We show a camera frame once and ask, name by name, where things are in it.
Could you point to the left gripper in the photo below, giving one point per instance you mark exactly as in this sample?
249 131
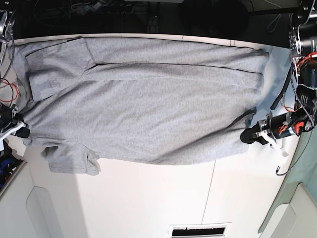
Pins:
277 127

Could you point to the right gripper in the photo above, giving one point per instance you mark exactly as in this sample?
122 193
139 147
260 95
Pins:
8 115

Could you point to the grey t-shirt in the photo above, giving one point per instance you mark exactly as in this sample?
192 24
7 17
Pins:
140 100

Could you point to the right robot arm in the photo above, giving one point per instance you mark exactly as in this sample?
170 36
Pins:
7 21

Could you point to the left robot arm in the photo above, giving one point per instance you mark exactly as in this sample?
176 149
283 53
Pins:
302 76

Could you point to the blue black clutter pile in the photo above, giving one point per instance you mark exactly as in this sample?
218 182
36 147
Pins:
8 163

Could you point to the white vent grille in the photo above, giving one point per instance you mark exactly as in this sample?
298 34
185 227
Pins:
217 230

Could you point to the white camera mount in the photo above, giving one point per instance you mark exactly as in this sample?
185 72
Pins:
10 130
271 141

